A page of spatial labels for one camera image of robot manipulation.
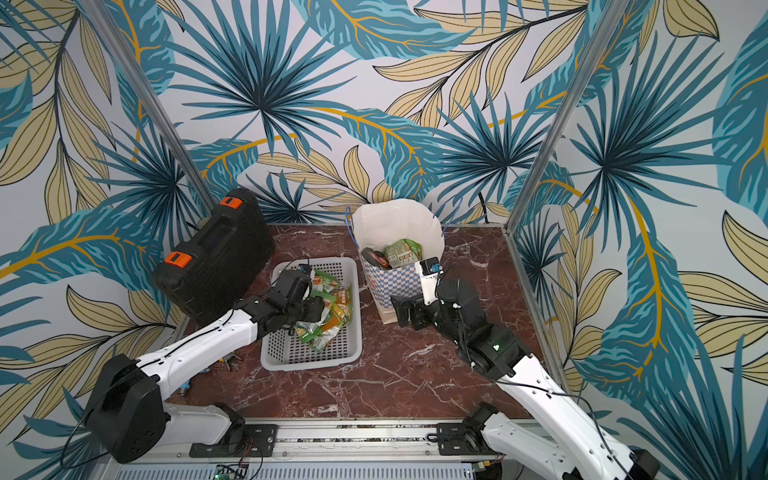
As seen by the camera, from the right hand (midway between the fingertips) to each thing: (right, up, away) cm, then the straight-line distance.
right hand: (410, 291), depth 69 cm
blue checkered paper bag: (-3, +15, +31) cm, 35 cm away
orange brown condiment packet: (-19, -8, +25) cm, 33 cm away
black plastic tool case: (-51, +8, +16) cm, 54 cm away
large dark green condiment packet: (-9, +7, +35) cm, 37 cm away
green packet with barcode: (-25, -14, +17) cm, 34 cm away
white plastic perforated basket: (-35, -19, +17) cm, 43 cm away
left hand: (-26, -7, +15) cm, 31 cm away
